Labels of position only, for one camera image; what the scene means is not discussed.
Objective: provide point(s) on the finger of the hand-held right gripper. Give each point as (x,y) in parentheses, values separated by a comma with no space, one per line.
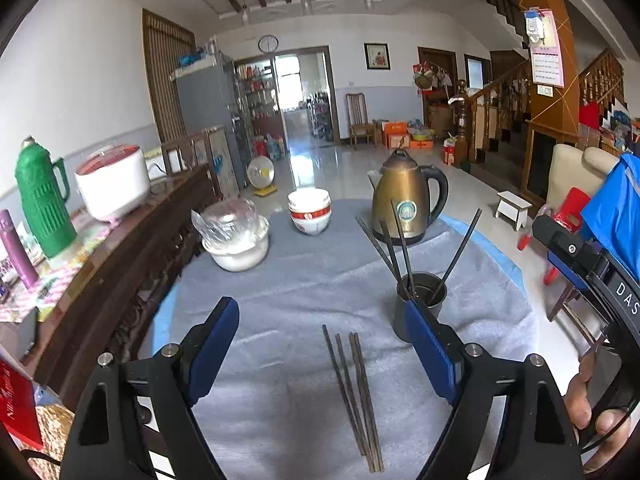
(562,242)

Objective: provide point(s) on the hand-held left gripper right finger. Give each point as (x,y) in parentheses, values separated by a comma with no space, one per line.
(432,355)

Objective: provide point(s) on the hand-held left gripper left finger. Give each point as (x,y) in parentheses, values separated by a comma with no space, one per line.
(215,355)

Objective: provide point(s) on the grey metal chopstick holder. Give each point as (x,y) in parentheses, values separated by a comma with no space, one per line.
(437,305)

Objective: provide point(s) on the dark metal chopstick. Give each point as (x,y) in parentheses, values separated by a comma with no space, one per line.
(344,390)
(378,250)
(401,245)
(369,400)
(362,400)

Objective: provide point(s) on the person's right hand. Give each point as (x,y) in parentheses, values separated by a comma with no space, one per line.
(580,400)

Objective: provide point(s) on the red plastic child chair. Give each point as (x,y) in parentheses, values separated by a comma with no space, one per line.
(575,205)

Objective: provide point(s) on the dark wooden side chair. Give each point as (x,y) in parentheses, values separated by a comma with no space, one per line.
(565,305)

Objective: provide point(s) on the blue jacket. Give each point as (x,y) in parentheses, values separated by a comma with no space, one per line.
(617,210)

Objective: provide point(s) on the small white stool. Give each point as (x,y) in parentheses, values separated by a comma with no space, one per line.
(512,202)

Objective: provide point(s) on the beige armchair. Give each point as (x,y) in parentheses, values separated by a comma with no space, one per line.
(570,175)

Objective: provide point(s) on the blue table cover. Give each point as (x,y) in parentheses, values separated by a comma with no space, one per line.
(492,247)

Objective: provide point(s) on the dark chopsticks in cup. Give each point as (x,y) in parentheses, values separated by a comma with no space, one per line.
(462,245)

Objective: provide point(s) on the white pot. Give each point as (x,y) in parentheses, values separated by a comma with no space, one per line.
(240,257)

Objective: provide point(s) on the grey tablecloth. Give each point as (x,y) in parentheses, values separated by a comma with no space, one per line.
(300,300)

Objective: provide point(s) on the bundle of dark chopsticks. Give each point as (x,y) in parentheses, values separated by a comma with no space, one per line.
(392,252)

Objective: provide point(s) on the dark wooden sideboard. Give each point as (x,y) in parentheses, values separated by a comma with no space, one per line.
(115,285)

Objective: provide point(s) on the clear plastic bag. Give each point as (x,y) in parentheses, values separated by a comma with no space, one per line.
(225,222)

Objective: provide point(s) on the wooden staircase railing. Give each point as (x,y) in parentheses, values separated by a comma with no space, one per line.
(495,105)

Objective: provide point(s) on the bronze electric kettle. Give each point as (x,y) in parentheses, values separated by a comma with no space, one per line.
(400,185)

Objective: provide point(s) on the floral patterned cloth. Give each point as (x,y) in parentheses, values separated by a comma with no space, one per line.
(65,265)

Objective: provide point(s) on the round fan heater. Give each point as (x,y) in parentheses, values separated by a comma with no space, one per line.
(261,172)

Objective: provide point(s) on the orange cardboard boxes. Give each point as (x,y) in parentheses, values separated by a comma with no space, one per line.
(400,135)

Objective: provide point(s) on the white chest freezer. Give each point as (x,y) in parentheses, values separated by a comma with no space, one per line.
(222,160)

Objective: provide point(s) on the white rice cooker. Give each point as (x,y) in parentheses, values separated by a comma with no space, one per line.
(112,182)

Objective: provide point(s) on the red booklet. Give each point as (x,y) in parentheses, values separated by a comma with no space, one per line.
(17,400)

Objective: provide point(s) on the dark wooden chair back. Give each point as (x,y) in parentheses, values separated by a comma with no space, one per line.
(187,152)

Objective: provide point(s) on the brown wooden door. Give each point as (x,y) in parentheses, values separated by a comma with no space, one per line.
(437,57)

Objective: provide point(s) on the purple bottle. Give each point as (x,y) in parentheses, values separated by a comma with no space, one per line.
(17,250)

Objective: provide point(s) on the green thermos flask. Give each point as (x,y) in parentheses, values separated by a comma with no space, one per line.
(42,200)

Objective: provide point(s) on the tall-backed wooden chair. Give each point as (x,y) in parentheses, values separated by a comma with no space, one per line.
(357,110)

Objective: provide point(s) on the grey refrigerator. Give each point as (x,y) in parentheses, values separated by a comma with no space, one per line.
(205,100)

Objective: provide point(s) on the shelf of bottles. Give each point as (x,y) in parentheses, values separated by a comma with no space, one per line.
(257,95)

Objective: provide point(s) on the white light switch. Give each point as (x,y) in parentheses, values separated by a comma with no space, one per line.
(545,90)

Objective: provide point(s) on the pink wall calendar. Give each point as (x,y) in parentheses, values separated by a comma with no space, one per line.
(547,60)

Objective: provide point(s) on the framed wall picture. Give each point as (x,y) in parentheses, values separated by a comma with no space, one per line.
(377,56)

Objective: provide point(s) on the round wall clock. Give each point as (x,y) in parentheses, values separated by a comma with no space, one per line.
(268,43)

